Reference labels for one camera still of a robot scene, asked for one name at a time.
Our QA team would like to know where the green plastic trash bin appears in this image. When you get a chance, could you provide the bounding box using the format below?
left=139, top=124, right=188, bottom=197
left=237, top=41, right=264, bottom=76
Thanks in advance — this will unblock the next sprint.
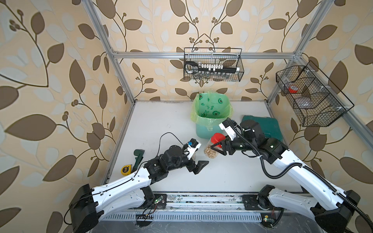
left=196, top=93, right=231, bottom=139

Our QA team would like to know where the yellow-green bin liner bag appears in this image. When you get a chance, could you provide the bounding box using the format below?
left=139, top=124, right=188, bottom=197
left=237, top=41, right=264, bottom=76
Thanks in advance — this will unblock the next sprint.
left=190, top=92, right=234, bottom=131

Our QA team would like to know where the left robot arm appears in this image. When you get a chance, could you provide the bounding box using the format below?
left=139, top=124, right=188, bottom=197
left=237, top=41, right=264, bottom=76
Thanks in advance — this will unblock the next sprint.
left=68, top=145, right=209, bottom=233

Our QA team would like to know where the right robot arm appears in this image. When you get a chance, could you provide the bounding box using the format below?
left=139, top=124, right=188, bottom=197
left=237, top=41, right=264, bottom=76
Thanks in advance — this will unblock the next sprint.
left=211, top=118, right=364, bottom=233

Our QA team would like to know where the green plastic tool case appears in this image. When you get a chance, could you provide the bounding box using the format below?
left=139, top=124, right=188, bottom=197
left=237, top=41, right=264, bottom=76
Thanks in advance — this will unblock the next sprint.
left=242, top=115, right=283, bottom=141

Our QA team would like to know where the yellow tape measure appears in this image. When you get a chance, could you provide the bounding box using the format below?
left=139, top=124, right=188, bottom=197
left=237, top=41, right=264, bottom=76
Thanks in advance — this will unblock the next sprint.
left=120, top=165, right=132, bottom=176

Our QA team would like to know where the red object in basket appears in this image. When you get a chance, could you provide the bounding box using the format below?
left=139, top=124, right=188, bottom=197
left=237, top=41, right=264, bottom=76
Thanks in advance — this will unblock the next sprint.
left=288, top=85, right=299, bottom=94

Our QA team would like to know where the black socket wrench set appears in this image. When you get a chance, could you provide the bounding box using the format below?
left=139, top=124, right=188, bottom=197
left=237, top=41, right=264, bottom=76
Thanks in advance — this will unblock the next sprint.
left=184, top=61, right=240, bottom=74

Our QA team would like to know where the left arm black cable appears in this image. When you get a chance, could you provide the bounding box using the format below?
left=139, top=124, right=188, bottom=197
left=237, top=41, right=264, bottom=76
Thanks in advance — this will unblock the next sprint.
left=63, top=132, right=187, bottom=225

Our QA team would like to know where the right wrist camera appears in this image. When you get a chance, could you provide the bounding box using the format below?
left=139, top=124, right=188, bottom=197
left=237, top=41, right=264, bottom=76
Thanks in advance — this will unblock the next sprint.
left=219, top=117, right=239, bottom=141

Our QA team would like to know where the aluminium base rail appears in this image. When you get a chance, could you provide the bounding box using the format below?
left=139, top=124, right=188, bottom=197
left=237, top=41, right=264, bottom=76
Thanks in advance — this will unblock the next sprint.
left=85, top=192, right=327, bottom=213

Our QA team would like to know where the right wire basket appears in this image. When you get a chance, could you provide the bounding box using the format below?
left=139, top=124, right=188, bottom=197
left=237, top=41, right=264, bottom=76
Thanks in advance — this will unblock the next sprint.
left=276, top=61, right=355, bottom=127

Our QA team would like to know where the wire basket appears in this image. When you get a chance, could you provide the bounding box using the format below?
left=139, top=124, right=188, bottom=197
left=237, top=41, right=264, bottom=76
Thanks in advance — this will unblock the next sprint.
left=276, top=61, right=355, bottom=127
left=183, top=47, right=244, bottom=82

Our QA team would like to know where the back wire basket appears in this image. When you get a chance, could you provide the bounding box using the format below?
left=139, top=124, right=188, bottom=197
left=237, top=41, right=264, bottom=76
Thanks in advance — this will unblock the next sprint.
left=183, top=47, right=244, bottom=82

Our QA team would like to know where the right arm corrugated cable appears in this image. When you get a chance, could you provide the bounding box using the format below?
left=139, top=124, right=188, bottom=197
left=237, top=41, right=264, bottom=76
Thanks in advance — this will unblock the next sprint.
left=233, top=125, right=373, bottom=231

